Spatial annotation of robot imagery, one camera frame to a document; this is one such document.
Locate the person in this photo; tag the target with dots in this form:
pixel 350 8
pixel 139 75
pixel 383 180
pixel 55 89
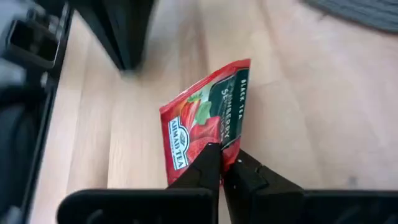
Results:
pixel 12 149

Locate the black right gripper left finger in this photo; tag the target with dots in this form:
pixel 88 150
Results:
pixel 202 177

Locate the black aluminium table frame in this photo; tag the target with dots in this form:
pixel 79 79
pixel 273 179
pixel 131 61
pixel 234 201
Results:
pixel 46 124

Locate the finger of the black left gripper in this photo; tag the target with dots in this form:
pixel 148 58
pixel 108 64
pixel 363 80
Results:
pixel 136 28
pixel 102 28

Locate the round grey woven placemat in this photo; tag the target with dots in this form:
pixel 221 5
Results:
pixel 357 12

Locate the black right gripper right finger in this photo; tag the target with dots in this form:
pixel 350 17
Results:
pixel 252 183

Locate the red strawberry tea bag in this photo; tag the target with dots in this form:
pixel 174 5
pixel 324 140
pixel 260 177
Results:
pixel 199 118

